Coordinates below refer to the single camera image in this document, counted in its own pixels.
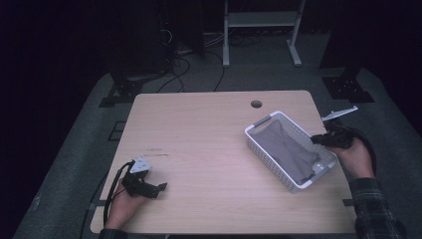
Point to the person's right hand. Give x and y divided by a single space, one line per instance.
356 159

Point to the black stand base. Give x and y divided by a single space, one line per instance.
346 88
127 88

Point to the grey cloth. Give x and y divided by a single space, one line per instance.
285 149

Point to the dark floor outlet box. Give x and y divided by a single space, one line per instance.
117 131

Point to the white metal stand frame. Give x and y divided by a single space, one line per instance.
262 19

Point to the person's left hand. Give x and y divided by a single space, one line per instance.
124 207

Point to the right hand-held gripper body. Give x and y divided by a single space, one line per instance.
340 136

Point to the white plastic basket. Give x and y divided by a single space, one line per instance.
293 181

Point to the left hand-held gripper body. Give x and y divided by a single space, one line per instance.
137 182

